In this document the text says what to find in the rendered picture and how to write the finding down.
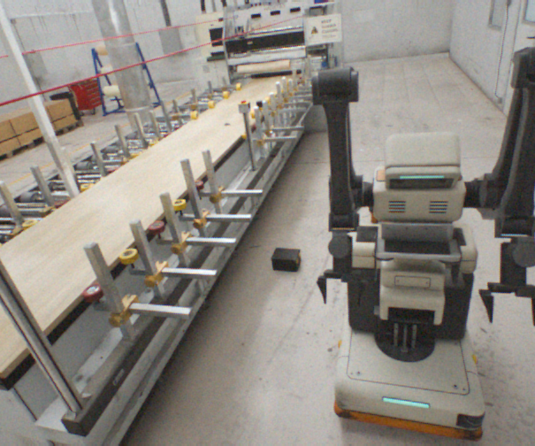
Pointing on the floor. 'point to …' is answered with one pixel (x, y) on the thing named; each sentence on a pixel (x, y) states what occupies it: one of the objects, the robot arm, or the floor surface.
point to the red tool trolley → (87, 96)
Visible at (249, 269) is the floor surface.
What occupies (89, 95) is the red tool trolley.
